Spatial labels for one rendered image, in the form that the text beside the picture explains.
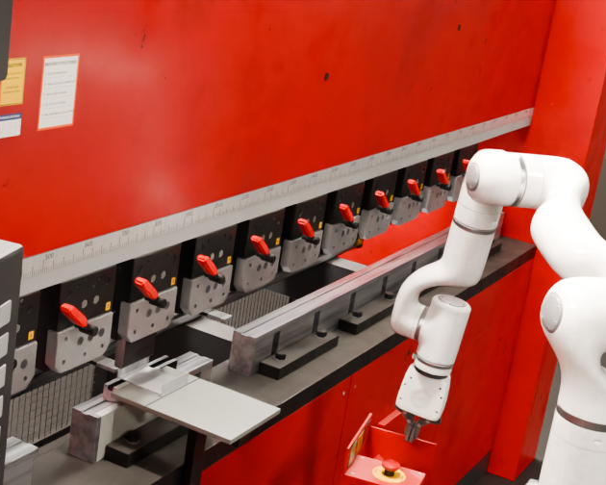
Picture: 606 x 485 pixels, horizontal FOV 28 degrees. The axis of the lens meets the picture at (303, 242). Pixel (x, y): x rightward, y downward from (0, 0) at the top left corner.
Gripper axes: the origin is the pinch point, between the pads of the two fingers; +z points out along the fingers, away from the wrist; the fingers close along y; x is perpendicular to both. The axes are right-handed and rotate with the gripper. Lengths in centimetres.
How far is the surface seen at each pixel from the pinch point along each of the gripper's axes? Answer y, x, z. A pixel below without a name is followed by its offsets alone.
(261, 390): -33.3, -7.5, 0.3
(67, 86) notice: -56, -77, -70
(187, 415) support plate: -33, -53, -12
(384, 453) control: -5.0, 4.2, 9.6
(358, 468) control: -7.2, -11.1, 7.2
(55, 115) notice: -56, -79, -66
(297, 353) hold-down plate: -31.9, 10.7, -2.8
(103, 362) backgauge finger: -56, -43, -11
